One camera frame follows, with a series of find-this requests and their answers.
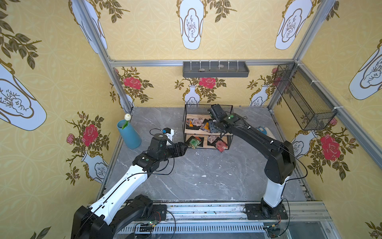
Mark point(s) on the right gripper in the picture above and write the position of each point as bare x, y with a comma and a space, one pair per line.
214, 126

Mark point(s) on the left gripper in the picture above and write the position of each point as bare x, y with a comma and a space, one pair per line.
180, 149

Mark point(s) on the red floral tea bag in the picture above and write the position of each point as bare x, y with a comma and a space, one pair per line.
221, 145

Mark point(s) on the orange black tea bag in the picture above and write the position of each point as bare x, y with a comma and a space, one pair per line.
205, 125

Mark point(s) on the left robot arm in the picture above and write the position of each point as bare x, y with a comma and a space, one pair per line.
108, 215

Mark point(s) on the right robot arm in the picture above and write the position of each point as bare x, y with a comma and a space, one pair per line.
279, 155

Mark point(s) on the green tea bag lower shelf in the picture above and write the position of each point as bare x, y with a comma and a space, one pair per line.
194, 142

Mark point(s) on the beige illustrated tea bag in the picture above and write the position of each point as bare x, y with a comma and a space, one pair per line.
194, 123

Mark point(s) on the blue yellow hand rake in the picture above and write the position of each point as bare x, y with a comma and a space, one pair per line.
263, 130

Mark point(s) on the beige cloth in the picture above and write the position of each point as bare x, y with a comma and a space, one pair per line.
270, 134

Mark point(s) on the blue cylindrical vase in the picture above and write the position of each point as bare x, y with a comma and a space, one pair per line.
129, 135

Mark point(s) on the white tulip flower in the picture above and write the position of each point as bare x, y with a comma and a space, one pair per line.
127, 119

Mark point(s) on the black wire two-tier shelf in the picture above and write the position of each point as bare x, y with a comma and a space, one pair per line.
200, 131

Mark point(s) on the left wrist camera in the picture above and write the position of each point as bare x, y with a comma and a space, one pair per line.
169, 133

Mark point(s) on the grey wall tray shelf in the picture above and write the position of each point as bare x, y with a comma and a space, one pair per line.
215, 69

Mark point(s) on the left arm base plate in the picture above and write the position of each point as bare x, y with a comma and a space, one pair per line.
158, 213

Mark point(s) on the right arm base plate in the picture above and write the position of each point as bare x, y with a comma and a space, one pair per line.
262, 211

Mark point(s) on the black mesh wall basket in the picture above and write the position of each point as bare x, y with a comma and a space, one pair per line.
308, 104

